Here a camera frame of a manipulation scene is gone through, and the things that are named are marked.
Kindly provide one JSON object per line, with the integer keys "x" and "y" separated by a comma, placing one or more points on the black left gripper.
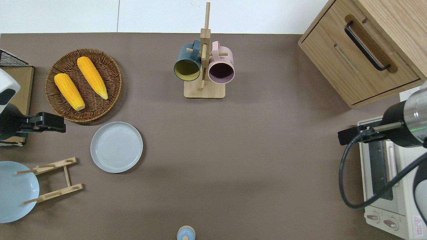
{"x": 50, "y": 121}

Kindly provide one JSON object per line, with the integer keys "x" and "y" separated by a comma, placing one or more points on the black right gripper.
{"x": 350, "y": 135}

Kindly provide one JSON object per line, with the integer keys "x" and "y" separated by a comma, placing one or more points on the gray round plate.
{"x": 116, "y": 147}

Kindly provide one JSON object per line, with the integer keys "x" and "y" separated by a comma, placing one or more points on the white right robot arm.
{"x": 413, "y": 113}

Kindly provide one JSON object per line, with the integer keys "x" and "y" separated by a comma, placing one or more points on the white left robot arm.
{"x": 6, "y": 86}

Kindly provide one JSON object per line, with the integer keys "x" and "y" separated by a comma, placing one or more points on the wooden plate rack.
{"x": 66, "y": 175}

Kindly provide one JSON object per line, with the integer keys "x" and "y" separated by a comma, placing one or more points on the light blue plate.
{"x": 13, "y": 193}

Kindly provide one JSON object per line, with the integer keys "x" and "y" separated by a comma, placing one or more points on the short yellow corn cob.
{"x": 69, "y": 91}

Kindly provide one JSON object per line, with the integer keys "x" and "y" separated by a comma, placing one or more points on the brown wicker basket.
{"x": 100, "y": 110}

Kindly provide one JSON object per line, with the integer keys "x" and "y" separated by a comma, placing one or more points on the long yellow corn cob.
{"x": 91, "y": 76}

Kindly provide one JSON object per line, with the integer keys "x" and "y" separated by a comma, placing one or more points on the wooden drawer cabinet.
{"x": 333, "y": 63}

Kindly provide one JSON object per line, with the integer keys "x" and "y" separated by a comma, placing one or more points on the white toaster oven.
{"x": 377, "y": 215}

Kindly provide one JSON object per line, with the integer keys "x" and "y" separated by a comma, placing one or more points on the pink mug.
{"x": 227, "y": 56}

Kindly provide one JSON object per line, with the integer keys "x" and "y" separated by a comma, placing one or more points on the dark teal mug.
{"x": 183, "y": 53}

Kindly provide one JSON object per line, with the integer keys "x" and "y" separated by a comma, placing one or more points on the wooden mug tree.
{"x": 204, "y": 91}

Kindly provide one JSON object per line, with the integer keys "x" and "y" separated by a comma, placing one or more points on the blue desk bell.
{"x": 186, "y": 233}

